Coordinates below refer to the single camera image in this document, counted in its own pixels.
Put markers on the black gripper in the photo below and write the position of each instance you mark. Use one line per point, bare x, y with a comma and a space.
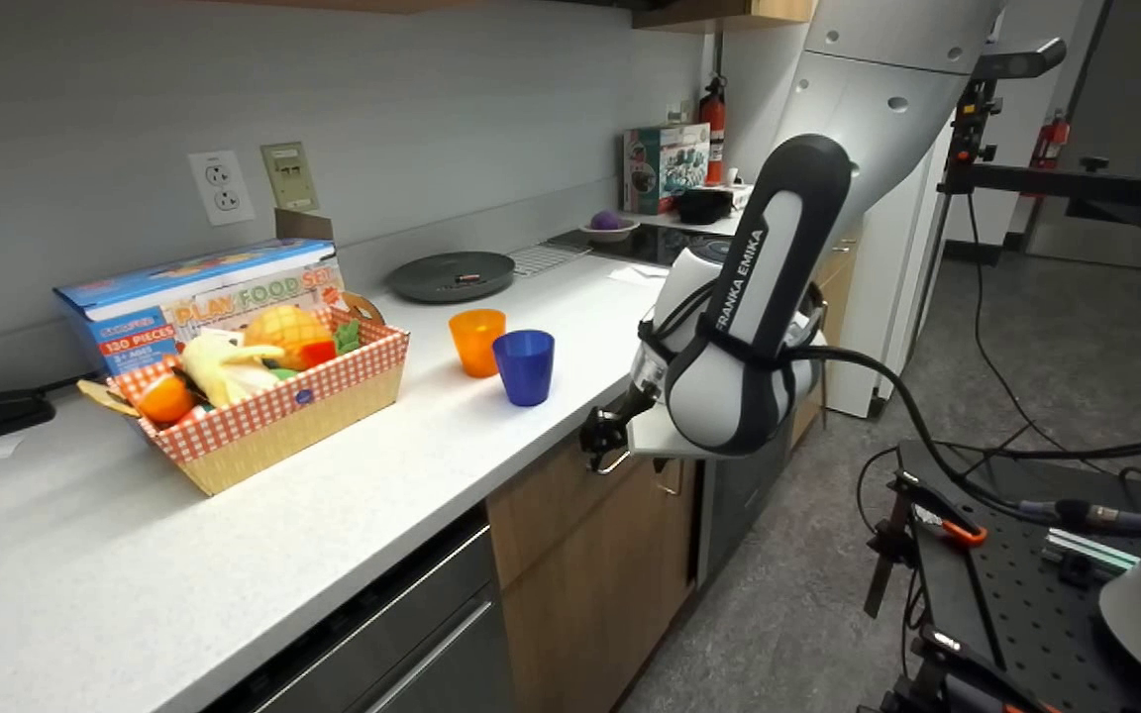
622, 419

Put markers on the wooden front drawer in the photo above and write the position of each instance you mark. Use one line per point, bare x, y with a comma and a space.
544, 507

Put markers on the blue plastic cup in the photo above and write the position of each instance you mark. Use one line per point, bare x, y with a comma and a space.
523, 371

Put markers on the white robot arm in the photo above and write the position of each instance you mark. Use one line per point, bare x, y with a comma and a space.
782, 264

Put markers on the orange plastic cup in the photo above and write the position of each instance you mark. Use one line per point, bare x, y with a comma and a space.
478, 345

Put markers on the black cooktop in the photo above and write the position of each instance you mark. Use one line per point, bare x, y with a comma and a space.
622, 246

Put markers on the purple bowl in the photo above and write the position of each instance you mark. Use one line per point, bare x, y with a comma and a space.
610, 225

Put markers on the dark grey round plate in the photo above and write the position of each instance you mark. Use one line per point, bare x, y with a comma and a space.
451, 280

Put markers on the black pot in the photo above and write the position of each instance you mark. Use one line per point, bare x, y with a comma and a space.
702, 206

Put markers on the green toy slice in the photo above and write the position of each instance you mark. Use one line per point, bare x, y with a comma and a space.
348, 333

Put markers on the black steel dishwasher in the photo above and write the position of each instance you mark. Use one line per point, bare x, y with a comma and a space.
397, 637

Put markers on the red toy tomato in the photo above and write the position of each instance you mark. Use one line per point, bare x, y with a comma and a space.
318, 354

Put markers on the white appliance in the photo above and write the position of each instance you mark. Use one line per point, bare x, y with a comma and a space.
889, 330

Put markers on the yellow toy pineapple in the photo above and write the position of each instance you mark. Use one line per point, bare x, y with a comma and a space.
286, 330

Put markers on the red fire extinguisher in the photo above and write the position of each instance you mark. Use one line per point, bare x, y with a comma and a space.
1050, 143
716, 126

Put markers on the black clamp orange grip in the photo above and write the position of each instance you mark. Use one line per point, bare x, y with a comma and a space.
951, 534

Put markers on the pale yellow toy banana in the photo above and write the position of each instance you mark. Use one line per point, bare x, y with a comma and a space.
218, 371

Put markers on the toy orange fruit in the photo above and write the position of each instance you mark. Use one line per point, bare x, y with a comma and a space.
166, 396

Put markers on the black perforated table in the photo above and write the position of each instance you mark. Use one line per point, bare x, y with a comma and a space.
1030, 620

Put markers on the blue toy food box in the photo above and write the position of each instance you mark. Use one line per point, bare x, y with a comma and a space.
148, 312

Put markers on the pale green strip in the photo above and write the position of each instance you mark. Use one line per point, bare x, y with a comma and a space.
1091, 547

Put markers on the beige wall switch plate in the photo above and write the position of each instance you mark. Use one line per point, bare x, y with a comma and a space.
290, 176

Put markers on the wooden wall cabinet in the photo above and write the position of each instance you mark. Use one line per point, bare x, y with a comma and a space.
729, 11

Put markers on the white wall outlet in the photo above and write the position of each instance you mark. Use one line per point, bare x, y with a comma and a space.
223, 189

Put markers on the black camera stand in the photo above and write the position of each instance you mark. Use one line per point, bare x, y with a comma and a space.
970, 131

